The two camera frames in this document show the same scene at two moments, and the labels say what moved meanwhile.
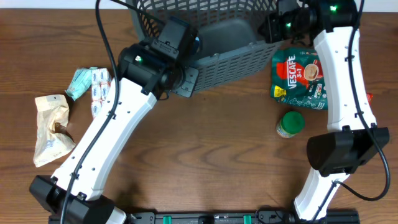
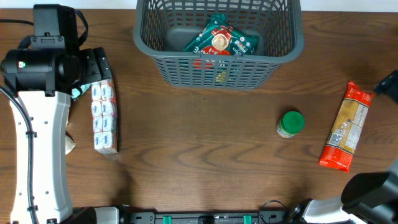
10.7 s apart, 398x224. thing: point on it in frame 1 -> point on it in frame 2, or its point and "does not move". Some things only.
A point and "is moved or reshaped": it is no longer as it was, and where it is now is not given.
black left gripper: (185, 89) -> (94, 73)
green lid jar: (291, 124) does not move
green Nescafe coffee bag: (299, 78) -> (219, 38)
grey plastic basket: (231, 46) is moved or reshaped
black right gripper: (273, 28) -> (388, 86)
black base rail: (262, 217) does not move
